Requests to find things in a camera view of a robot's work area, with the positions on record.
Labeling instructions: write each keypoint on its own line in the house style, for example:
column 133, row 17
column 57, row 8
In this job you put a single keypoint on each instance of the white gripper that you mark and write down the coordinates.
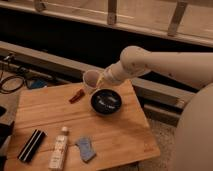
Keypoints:
column 113, row 75

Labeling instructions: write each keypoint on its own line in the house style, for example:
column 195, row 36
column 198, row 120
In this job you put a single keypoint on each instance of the white ceramic cup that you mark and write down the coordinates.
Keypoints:
column 90, row 79

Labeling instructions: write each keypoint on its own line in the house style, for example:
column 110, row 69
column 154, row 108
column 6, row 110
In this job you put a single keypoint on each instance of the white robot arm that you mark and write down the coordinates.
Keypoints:
column 193, row 143

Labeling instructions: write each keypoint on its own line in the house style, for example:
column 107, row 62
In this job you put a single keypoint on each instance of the black ceramic bowl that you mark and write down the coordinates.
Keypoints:
column 106, row 101

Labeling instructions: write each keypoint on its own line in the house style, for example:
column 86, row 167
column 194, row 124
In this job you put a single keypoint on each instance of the wooden table board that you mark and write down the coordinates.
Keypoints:
column 121, row 138

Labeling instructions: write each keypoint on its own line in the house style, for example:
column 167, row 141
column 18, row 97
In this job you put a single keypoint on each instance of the blue sponge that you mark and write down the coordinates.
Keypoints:
column 87, row 153

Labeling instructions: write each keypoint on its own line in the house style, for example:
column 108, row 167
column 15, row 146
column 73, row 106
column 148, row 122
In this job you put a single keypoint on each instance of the blue object on floor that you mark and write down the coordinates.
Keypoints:
column 38, row 83

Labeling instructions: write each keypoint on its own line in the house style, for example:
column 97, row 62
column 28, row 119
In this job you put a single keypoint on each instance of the white tube bottle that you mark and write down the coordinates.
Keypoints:
column 59, row 151

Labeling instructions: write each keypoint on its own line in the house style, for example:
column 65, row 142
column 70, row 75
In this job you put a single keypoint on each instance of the black white striped box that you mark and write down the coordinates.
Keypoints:
column 31, row 146

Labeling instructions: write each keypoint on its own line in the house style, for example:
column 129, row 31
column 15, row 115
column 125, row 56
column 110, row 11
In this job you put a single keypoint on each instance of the black box at left edge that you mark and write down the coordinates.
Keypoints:
column 5, row 131

